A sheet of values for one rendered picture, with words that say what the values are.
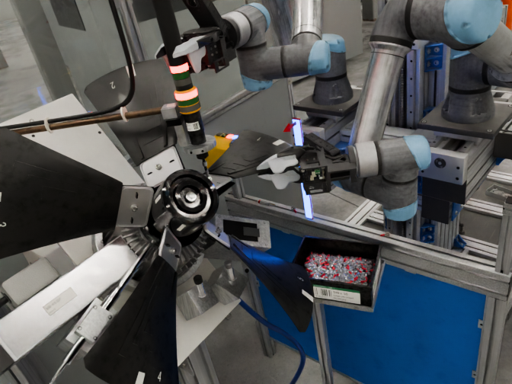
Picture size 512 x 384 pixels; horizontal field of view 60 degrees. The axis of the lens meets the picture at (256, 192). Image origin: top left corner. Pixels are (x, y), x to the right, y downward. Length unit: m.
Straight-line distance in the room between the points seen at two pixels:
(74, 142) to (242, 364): 1.32
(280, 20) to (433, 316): 1.01
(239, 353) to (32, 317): 1.38
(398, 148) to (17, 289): 0.80
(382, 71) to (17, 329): 0.90
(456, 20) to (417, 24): 0.08
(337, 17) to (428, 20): 4.58
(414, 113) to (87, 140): 1.08
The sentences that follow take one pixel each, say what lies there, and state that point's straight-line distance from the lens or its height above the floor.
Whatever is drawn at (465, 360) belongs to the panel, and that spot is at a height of 0.49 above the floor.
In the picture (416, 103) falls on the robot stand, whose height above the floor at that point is 1.03.
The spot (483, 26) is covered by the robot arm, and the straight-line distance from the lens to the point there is 1.02.
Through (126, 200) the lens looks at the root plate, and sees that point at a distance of 0.88.
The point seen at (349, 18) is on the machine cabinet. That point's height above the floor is 0.52.
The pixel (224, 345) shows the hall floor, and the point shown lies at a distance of 2.20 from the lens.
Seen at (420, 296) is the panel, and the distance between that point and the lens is 1.36.
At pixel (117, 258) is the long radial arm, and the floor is 1.12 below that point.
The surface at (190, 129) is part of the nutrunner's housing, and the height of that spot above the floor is 1.32.
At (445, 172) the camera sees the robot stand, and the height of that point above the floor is 0.94.
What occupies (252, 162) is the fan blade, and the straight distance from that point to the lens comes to 1.01.
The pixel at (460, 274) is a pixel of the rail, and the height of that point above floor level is 0.82.
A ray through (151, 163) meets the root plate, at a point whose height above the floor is 1.26.
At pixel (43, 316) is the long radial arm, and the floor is 1.11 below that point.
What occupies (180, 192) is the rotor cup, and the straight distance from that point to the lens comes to 0.87.
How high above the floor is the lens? 1.65
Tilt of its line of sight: 31 degrees down
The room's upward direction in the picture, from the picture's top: 12 degrees counter-clockwise
